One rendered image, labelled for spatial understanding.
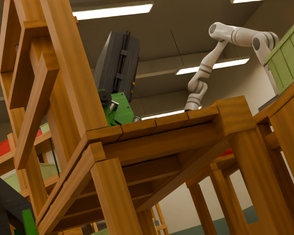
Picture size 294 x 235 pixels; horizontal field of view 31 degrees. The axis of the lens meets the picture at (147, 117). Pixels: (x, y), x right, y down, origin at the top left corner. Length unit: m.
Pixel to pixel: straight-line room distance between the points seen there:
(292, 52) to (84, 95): 0.76
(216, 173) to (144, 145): 0.77
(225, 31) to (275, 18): 7.68
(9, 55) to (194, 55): 8.51
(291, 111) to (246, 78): 9.45
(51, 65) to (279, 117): 0.90
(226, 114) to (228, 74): 9.78
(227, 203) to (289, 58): 1.00
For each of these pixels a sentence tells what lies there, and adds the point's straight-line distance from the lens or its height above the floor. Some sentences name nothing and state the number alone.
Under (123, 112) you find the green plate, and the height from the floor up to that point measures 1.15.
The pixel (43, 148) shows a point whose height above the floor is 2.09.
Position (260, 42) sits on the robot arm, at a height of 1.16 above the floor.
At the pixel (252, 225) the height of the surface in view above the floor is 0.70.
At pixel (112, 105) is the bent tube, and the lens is 2.67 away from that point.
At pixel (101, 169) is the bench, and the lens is 1.89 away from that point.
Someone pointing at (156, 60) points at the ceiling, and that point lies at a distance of 11.19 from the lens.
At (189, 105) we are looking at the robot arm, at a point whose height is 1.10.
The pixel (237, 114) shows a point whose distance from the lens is 2.17.
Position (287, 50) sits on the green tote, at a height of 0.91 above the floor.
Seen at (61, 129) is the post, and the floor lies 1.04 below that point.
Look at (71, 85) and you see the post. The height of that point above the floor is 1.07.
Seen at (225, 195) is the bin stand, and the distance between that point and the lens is 2.73.
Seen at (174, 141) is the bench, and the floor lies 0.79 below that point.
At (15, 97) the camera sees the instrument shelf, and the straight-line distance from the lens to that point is 3.08.
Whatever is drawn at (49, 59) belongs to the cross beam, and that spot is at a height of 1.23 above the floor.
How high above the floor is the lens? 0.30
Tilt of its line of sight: 17 degrees up
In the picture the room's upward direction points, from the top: 19 degrees counter-clockwise
